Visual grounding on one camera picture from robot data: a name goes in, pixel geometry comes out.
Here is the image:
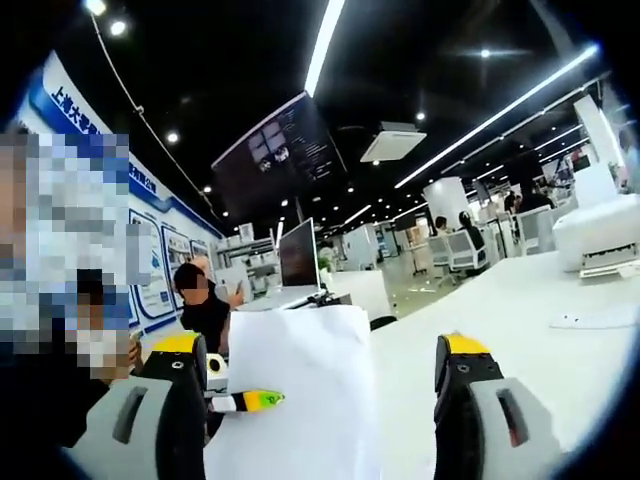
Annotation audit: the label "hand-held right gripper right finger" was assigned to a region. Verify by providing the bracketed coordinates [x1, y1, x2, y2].
[432, 331, 567, 480]

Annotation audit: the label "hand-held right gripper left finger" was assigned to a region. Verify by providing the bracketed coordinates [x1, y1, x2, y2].
[64, 329, 211, 480]

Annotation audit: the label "stack of white printing papers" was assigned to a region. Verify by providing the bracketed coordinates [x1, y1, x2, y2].
[204, 305, 382, 480]

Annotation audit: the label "white shelf unit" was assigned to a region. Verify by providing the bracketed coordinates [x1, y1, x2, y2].
[214, 234, 281, 301]

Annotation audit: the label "black monitor stand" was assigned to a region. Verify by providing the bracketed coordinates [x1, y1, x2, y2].
[302, 287, 351, 309]

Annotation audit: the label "white table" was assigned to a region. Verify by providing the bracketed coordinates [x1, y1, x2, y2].
[219, 249, 636, 480]

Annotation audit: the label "computer monitor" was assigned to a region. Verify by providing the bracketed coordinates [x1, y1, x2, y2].
[277, 217, 322, 292]

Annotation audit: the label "white office chair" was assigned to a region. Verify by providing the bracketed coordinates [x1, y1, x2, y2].
[427, 234, 451, 274]
[444, 244, 481, 281]

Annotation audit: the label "white printer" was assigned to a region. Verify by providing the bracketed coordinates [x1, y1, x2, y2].
[552, 192, 640, 280]

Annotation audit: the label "hanging ceiling screen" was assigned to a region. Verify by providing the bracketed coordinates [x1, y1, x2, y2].
[210, 91, 350, 217]

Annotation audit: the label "white sheets in printer feeder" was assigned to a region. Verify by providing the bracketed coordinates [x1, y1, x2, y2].
[573, 164, 621, 204]

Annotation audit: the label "ceiling air conditioner vent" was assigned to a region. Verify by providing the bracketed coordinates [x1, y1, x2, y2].
[359, 121, 429, 165]

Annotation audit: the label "blue white wall poster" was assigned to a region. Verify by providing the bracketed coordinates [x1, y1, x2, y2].
[14, 49, 226, 336]

